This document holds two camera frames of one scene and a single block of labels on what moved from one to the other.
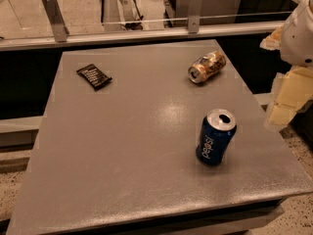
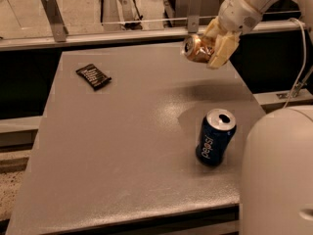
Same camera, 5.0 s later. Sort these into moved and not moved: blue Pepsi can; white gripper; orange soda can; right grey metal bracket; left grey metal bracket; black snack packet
Moved: white gripper; orange soda can
Not moved: black snack packet; left grey metal bracket; blue Pepsi can; right grey metal bracket
